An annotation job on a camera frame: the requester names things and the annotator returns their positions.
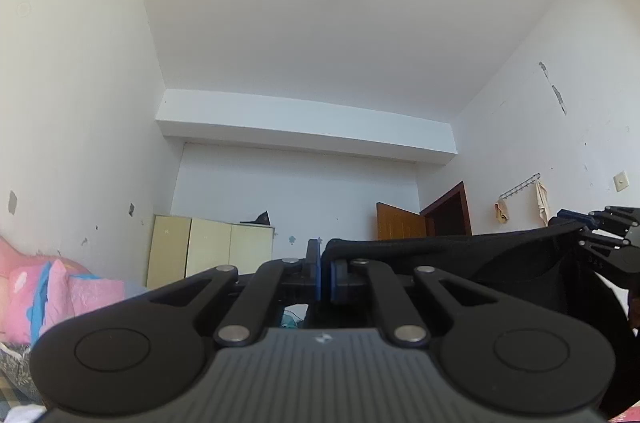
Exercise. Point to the metal wall hook rack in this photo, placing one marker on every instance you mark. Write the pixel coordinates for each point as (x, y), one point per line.
(520, 186)

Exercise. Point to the cream towel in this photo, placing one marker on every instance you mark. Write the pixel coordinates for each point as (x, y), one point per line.
(542, 203)

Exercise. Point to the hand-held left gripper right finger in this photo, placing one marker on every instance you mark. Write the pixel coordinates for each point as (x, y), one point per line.
(333, 283)

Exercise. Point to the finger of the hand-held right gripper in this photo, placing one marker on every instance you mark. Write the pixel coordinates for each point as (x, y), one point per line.
(580, 216)
(612, 239)

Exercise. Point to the wooden door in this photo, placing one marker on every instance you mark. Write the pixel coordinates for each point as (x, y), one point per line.
(400, 223)

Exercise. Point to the black object on wardrobe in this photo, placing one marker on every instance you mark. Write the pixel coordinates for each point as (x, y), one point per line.
(260, 219)

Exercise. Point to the pale yellow wardrobe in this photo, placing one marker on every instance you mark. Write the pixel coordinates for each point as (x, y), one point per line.
(210, 248)

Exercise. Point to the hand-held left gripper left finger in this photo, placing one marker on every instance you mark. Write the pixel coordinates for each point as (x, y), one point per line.
(316, 273)

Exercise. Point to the dark red door frame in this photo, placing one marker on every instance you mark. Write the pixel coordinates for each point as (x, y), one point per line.
(462, 203)

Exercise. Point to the orange towel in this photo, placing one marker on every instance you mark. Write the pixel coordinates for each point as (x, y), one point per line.
(502, 212)

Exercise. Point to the wall light switch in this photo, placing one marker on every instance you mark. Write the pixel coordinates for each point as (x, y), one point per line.
(621, 181)

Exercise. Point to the black garment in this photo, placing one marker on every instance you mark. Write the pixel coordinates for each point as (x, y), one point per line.
(525, 263)

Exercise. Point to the pink grey floral pillow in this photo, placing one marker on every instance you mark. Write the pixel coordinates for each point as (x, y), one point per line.
(75, 303)

